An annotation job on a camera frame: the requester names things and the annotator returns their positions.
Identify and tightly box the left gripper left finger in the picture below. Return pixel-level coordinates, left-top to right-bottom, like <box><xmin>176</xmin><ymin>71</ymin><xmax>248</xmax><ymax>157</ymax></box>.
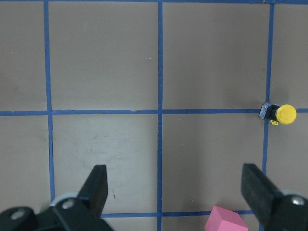
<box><xmin>0</xmin><ymin>165</ymin><xmax>113</xmax><ymax>231</ymax></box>

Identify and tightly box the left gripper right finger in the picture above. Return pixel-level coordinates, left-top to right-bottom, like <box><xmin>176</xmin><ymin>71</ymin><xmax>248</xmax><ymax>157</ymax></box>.
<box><xmin>241</xmin><ymin>163</ymin><xmax>308</xmax><ymax>231</ymax></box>

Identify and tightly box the yellow push button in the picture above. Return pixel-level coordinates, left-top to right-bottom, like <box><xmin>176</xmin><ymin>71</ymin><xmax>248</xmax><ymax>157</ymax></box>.
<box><xmin>258</xmin><ymin>103</ymin><xmax>297</xmax><ymax>126</ymax></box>

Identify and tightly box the pink cube centre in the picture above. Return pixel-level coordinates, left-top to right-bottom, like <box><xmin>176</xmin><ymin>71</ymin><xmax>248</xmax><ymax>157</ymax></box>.
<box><xmin>204</xmin><ymin>205</ymin><xmax>249</xmax><ymax>231</ymax></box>

